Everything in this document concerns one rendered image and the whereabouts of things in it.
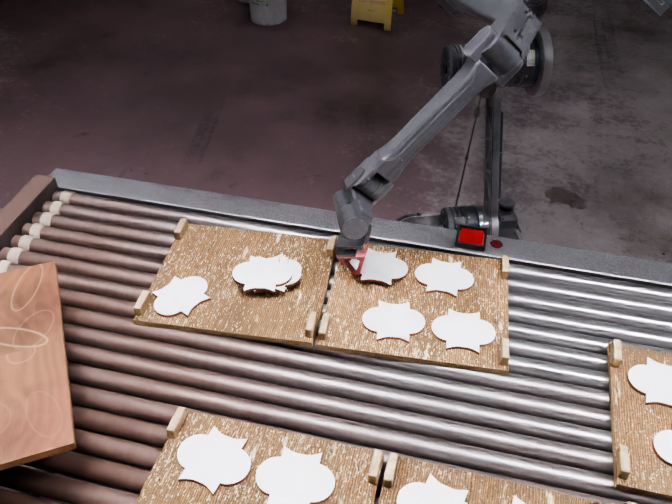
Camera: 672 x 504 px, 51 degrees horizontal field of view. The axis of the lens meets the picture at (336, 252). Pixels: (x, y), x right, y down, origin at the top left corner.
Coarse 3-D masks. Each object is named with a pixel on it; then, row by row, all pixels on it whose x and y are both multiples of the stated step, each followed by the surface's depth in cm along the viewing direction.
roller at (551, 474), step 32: (96, 384) 147; (128, 384) 146; (160, 384) 146; (256, 416) 141; (288, 416) 140; (320, 416) 140; (384, 448) 137; (416, 448) 135; (448, 448) 134; (480, 448) 135; (544, 480) 131; (576, 480) 130; (608, 480) 129
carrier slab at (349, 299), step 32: (416, 256) 173; (448, 256) 173; (352, 288) 165; (384, 288) 165; (416, 288) 165; (480, 288) 165; (352, 320) 157; (352, 352) 151; (384, 352) 150; (416, 352) 150; (448, 352) 150; (480, 352) 150
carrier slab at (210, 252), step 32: (192, 224) 182; (192, 256) 173; (224, 256) 173; (256, 256) 173; (288, 256) 173; (320, 256) 173; (160, 288) 165; (224, 288) 165; (288, 288) 165; (320, 288) 165; (160, 320) 157; (192, 320) 157; (224, 320) 157; (256, 320) 157; (288, 320) 157
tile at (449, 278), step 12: (432, 264) 170; (444, 264) 170; (456, 264) 170; (420, 276) 166; (432, 276) 167; (444, 276) 167; (456, 276) 167; (468, 276) 167; (432, 288) 163; (444, 288) 163; (456, 288) 163; (468, 288) 164
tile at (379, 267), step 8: (368, 248) 173; (368, 256) 170; (376, 256) 170; (384, 256) 171; (392, 256) 171; (352, 264) 168; (368, 264) 168; (376, 264) 168; (384, 264) 168; (392, 264) 168; (400, 264) 169; (360, 272) 166; (368, 272) 166; (376, 272) 166; (384, 272) 166; (392, 272) 166; (400, 272) 166; (368, 280) 165; (376, 280) 164; (384, 280) 164; (392, 280) 165
